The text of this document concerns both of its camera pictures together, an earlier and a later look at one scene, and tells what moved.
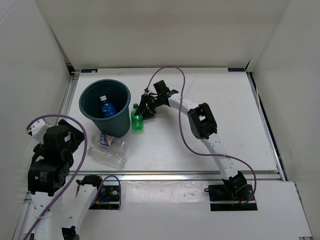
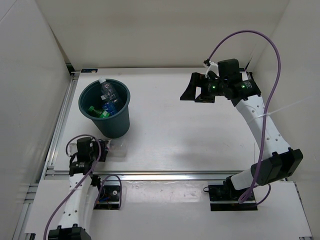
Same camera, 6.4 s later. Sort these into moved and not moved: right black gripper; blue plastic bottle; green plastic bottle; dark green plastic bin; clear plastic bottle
Moved: right black gripper; green plastic bottle; clear plastic bottle
Not moved: blue plastic bottle; dark green plastic bin
